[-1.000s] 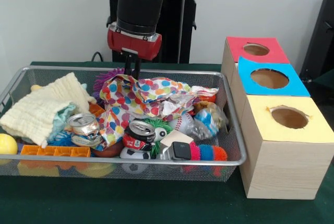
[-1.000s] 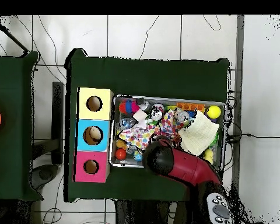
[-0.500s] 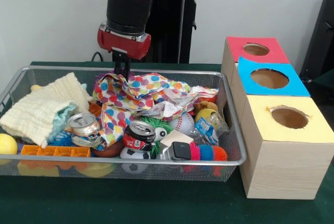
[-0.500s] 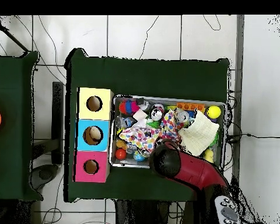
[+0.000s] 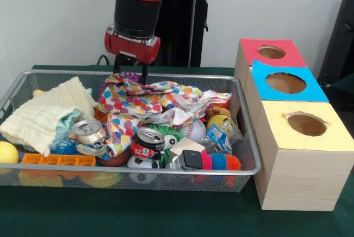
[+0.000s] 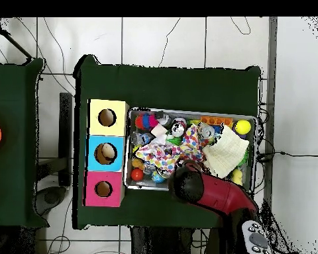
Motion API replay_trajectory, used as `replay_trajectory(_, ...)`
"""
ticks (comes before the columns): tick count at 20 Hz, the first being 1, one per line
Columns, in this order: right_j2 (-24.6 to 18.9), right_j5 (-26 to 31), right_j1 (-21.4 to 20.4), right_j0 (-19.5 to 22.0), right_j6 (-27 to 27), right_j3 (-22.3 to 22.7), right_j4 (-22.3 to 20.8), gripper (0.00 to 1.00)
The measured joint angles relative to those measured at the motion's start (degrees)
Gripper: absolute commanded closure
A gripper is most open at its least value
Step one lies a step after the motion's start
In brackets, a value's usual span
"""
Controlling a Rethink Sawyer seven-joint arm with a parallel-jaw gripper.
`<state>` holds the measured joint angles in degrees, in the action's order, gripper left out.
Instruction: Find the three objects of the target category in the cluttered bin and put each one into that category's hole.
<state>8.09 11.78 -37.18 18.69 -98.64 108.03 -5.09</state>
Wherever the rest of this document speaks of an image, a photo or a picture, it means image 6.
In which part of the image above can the black floor cable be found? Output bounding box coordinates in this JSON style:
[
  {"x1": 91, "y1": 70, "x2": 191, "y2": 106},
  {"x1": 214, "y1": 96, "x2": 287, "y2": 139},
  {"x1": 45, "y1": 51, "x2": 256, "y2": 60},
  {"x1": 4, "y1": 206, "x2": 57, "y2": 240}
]
[{"x1": 256, "y1": 149, "x2": 318, "y2": 163}]

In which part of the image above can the crushed silver can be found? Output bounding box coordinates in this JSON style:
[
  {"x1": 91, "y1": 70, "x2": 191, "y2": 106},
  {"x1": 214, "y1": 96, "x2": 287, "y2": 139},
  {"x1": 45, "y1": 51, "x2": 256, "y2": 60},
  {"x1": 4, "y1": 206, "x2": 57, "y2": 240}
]
[{"x1": 197, "y1": 123, "x2": 215, "y2": 140}]

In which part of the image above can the shallow clear bin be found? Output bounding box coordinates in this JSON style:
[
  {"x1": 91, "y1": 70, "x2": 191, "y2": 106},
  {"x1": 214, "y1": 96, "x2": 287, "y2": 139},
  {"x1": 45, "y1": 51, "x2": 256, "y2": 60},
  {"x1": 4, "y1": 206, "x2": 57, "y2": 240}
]
[{"x1": 123, "y1": 107, "x2": 258, "y2": 196}]

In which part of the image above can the yellow rubber duck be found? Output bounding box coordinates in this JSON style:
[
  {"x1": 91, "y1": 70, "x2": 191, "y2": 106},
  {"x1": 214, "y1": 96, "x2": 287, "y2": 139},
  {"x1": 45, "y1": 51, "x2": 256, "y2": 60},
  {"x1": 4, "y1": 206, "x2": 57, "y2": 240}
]
[{"x1": 231, "y1": 168, "x2": 244, "y2": 186}]

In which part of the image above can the green covered side table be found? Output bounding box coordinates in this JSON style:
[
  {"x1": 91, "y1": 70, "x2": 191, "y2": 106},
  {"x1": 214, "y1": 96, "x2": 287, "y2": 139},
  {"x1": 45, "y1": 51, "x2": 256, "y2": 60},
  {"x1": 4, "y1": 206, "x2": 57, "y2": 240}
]
[{"x1": 0, "y1": 58, "x2": 46, "y2": 228}]

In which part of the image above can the crushed red can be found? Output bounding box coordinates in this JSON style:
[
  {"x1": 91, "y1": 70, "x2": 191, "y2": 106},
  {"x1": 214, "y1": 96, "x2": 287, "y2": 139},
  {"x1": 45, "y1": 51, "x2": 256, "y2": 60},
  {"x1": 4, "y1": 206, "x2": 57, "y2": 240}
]
[{"x1": 170, "y1": 122, "x2": 187, "y2": 138}]

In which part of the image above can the red ball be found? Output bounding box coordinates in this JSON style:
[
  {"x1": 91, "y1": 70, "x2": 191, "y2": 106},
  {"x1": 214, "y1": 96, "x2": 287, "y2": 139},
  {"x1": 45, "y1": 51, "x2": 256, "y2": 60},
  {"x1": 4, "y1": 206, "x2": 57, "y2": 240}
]
[{"x1": 131, "y1": 167, "x2": 145, "y2": 182}]

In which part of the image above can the cream muslin cloth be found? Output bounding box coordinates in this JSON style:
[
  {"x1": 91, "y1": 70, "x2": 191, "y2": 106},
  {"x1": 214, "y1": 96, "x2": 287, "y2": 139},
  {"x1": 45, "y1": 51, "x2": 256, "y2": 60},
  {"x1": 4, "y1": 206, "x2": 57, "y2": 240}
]
[{"x1": 201, "y1": 124, "x2": 250, "y2": 180}]

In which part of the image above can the yellow ball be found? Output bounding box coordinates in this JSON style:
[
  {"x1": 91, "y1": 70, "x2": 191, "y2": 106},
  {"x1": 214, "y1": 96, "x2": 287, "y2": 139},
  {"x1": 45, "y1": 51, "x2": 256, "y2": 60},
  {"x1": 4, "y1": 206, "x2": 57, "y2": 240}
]
[{"x1": 235, "y1": 119, "x2": 252, "y2": 136}]

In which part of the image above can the wooden box with three holes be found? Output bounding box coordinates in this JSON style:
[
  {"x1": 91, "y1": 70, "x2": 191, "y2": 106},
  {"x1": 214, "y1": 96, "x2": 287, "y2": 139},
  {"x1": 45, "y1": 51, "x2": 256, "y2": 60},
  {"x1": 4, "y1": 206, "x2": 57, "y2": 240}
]
[{"x1": 84, "y1": 99, "x2": 130, "y2": 208}]

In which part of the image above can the grey floor stand base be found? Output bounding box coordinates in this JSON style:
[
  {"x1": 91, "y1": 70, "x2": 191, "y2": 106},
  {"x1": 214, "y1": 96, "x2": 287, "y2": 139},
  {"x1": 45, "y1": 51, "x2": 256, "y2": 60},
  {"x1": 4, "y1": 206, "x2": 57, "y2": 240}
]
[{"x1": 34, "y1": 157, "x2": 70, "y2": 215}]

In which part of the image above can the black flat panel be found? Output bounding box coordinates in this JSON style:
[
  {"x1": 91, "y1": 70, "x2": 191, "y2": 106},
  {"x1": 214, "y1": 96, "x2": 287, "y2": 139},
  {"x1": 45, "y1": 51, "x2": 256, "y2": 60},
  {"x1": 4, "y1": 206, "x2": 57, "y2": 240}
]
[{"x1": 58, "y1": 92, "x2": 74, "y2": 187}]

